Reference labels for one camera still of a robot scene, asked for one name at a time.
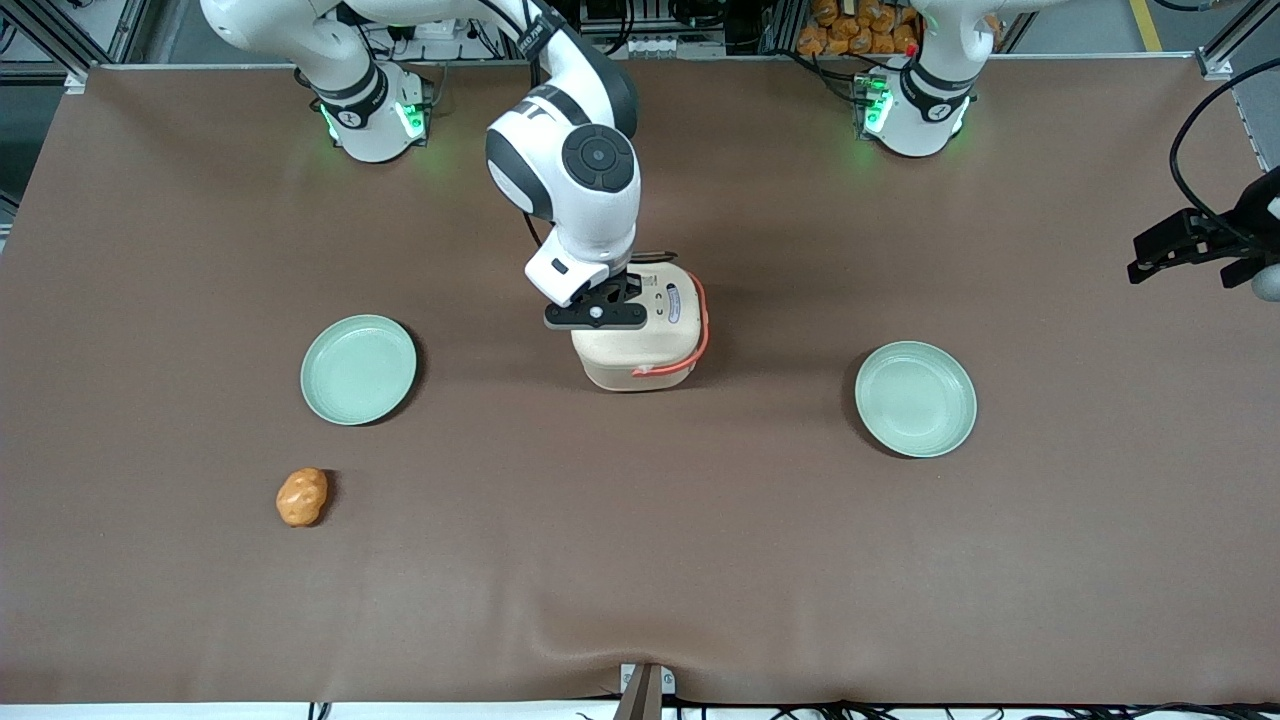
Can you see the pile of orange bags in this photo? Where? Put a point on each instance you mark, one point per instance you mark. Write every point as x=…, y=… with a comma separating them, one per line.
x=850, y=25

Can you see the aluminium frame profile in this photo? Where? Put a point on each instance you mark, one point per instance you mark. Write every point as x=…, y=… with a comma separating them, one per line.
x=1235, y=40
x=70, y=40

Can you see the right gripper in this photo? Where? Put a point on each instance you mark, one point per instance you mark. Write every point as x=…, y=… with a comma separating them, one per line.
x=633, y=286

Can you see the orange brown toy potato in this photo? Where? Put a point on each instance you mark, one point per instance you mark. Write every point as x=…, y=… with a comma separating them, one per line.
x=301, y=497

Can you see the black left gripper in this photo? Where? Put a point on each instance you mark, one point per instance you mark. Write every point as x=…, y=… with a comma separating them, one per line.
x=1236, y=236

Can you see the pale green round plate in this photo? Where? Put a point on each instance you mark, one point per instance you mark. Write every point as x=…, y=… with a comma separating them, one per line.
x=915, y=400
x=358, y=370

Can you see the brown table cloth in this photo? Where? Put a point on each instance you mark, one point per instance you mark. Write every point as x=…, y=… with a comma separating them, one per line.
x=640, y=560

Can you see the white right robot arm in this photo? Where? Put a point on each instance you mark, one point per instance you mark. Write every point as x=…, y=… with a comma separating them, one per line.
x=590, y=205

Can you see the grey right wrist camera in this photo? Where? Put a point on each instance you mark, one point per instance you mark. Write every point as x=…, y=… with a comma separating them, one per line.
x=596, y=317

